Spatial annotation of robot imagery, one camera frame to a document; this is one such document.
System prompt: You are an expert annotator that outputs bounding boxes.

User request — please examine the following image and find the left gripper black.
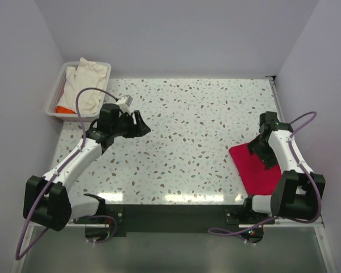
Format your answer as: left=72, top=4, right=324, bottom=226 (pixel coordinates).
left=111, top=110, right=151, bottom=139

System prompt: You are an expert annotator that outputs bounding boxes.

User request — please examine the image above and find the red t shirt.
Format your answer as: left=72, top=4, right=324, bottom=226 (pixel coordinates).
left=229, top=143, right=281, bottom=196

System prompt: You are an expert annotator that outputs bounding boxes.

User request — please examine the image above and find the orange t shirt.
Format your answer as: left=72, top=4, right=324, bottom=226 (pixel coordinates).
left=56, top=106, right=75, bottom=114

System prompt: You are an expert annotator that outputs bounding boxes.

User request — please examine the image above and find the white plastic basket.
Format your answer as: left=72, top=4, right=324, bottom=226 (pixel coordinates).
left=45, top=61, right=111, bottom=122

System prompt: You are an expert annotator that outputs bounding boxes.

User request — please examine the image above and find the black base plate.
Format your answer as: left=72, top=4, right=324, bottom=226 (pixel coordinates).
left=74, top=204, right=275, bottom=237

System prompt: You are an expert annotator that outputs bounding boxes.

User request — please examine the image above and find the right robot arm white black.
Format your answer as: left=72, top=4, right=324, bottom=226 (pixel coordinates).
left=242, top=111, right=326, bottom=224

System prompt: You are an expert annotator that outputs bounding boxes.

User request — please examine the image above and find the cream t shirt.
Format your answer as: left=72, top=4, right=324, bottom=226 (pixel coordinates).
left=57, top=57, right=110, bottom=115

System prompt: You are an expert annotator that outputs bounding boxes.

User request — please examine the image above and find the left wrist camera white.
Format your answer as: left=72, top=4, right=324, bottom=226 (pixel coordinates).
left=115, top=95, right=133, bottom=114

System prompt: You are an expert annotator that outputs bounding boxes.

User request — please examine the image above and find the aluminium frame rail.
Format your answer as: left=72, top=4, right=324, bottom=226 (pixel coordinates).
left=10, top=224, right=45, bottom=273

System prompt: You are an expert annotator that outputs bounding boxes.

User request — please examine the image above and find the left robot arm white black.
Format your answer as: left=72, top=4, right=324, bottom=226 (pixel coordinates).
left=23, top=104, right=151, bottom=231

